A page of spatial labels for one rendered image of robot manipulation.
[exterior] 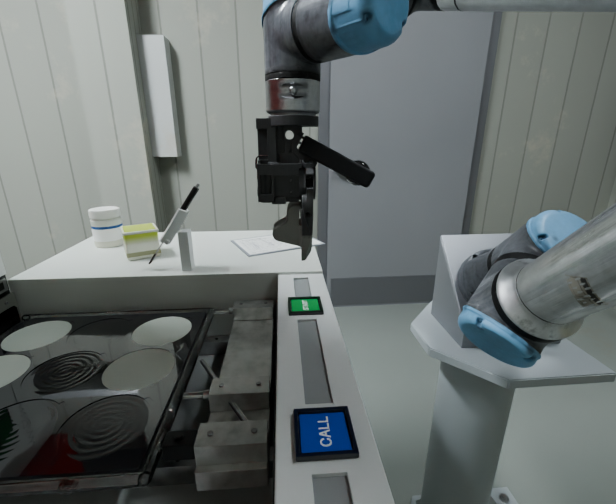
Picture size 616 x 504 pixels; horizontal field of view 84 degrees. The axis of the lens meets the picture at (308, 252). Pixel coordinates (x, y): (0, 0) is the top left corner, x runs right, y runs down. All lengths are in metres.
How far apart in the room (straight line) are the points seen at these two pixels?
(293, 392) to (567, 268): 0.32
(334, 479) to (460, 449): 0.65
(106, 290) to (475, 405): 0.81
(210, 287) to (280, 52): 0.46
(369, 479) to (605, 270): 0.29
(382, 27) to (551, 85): 2.68
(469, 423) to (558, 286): 0.51
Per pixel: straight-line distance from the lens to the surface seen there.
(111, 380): 0.59
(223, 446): 0.44
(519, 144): 2.94
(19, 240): 3.02
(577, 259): 0.45
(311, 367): 0.45
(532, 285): 0.50
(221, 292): 0.74
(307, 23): 0.45
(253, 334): 0.67
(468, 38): 2.70
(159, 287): 0.77
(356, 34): 0.41
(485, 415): 0.90
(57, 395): 0.60
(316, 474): 0.34
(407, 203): 2.54
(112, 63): 2.37
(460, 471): 1.02
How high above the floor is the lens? 1.23
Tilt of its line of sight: 18 degrees down
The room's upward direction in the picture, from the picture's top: straight up
